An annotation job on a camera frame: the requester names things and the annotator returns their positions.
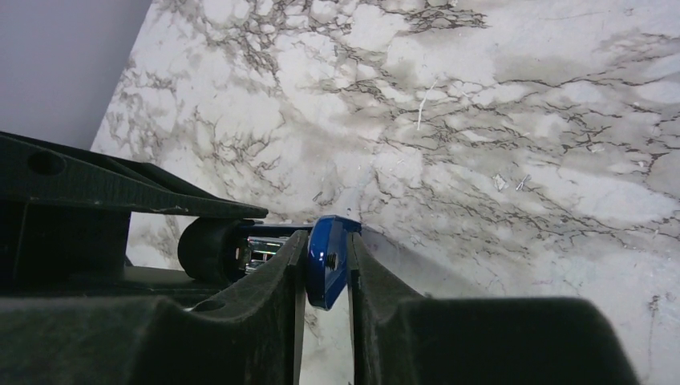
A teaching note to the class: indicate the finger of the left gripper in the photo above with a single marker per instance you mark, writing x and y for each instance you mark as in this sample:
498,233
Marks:
66,212

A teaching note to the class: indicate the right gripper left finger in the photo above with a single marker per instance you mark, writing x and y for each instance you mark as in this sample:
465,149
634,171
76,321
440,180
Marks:
249,333

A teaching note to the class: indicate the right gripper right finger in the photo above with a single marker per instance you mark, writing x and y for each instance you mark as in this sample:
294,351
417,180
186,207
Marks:
403,337

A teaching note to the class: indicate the blue stapler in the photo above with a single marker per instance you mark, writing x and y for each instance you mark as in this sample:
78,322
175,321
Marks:
224,251

